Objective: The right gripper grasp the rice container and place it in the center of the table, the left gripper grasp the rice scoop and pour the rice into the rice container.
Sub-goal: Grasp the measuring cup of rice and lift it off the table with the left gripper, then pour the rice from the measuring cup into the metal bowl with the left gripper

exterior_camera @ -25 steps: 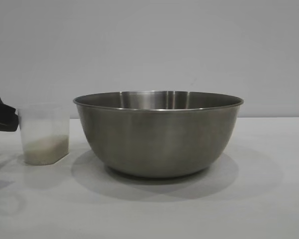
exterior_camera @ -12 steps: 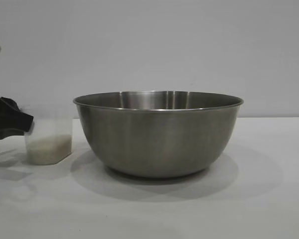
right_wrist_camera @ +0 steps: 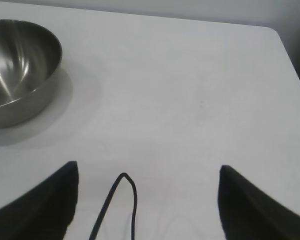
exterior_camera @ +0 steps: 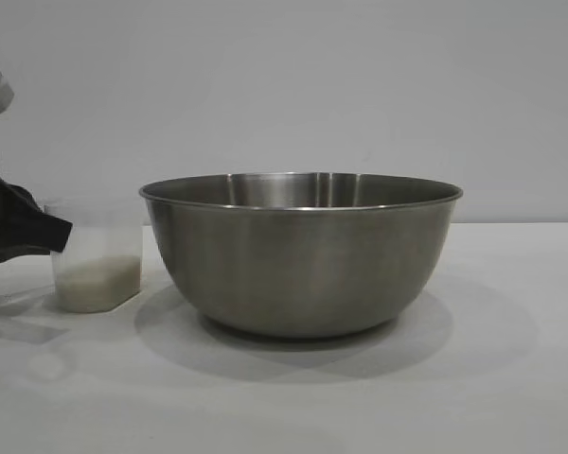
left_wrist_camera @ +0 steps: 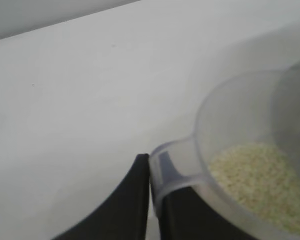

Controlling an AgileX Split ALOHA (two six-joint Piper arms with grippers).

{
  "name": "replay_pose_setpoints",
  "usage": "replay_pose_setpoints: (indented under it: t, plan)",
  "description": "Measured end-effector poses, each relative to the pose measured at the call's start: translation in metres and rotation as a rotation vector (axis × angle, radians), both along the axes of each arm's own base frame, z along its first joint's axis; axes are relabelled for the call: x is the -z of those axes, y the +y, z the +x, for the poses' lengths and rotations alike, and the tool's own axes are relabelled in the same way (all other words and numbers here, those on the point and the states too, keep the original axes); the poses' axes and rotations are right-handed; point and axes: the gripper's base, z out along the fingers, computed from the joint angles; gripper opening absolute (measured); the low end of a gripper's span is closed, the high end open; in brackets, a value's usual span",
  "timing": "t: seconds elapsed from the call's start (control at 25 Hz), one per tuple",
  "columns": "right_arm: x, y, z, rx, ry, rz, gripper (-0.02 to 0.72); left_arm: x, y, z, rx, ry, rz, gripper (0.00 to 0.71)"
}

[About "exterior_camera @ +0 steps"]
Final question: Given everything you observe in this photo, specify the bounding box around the white uncooked rice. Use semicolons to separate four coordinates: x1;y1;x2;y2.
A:
55;254;142;314

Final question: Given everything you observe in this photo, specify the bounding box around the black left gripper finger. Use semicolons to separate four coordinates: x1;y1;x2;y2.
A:
0;146;74;265

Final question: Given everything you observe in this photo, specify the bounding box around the stainless steel mixing bowl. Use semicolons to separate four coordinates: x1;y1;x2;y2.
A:
138;172;465;340

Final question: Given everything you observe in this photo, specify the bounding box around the translucent plastic measuring cup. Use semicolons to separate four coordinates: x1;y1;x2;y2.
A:
42;200;144;314

